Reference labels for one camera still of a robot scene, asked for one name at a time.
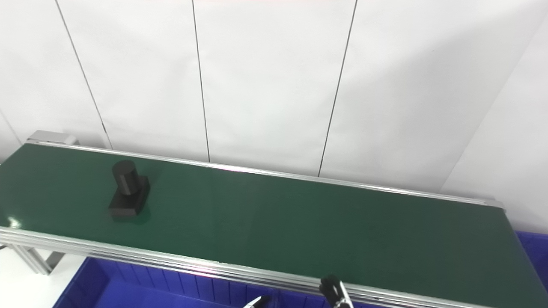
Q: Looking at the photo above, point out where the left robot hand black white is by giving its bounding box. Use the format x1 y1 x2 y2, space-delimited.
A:
242 295 271 308

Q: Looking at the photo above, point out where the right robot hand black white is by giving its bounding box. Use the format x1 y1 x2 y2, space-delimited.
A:
319 275 354 308

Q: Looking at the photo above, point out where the black cylinder block part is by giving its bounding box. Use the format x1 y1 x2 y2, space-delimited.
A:
108 160 151 219

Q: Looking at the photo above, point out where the grey aluminium conveyor leg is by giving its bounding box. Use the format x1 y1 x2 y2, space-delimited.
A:
0 244 65 275

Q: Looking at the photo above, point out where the grey conveyor end housing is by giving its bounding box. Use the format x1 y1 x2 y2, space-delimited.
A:
27 130 80 146

